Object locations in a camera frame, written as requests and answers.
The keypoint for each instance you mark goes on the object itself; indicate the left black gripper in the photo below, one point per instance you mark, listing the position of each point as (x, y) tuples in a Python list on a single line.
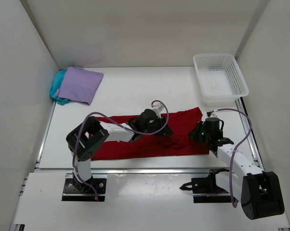
[(166, 132)]

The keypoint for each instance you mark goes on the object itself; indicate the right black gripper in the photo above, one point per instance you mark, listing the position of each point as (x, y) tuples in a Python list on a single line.
[(194, 134)]

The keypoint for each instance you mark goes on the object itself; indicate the red garment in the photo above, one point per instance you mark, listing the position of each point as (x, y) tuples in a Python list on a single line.
[(178, 144)]

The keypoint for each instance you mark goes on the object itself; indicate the lavender t-shirt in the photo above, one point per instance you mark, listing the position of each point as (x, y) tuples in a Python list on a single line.
[(80, 85)]

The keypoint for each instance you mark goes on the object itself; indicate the teal t-shirt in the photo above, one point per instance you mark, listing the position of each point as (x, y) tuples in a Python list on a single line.
[(54, 89)]

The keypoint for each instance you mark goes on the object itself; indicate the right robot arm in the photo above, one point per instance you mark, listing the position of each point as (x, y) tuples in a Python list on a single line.
[(257, 191)]

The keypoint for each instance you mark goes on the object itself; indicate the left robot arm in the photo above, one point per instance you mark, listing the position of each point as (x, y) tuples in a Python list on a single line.
[(86, 139)]

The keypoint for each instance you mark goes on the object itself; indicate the white plastic basket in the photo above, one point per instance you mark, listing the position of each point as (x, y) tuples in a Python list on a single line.
[(219, 77)]

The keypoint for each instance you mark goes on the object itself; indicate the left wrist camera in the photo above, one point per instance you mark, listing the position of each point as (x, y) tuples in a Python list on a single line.
[(157, 108)]

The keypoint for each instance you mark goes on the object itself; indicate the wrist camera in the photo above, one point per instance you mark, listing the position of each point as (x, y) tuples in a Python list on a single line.
[(157, 108), (211, 113)]

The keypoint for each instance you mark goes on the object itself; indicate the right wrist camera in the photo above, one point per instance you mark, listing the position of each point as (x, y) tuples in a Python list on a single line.
[(211, 113)]

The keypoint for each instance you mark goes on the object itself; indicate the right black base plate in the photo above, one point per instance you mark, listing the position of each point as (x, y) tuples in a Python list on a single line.
[(205, 191)]

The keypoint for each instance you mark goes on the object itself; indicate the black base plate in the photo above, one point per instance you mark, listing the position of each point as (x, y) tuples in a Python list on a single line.
[(72, 191), (205, 191)]

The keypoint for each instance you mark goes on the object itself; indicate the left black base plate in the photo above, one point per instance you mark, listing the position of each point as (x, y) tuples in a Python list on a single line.
[(72, 191)]

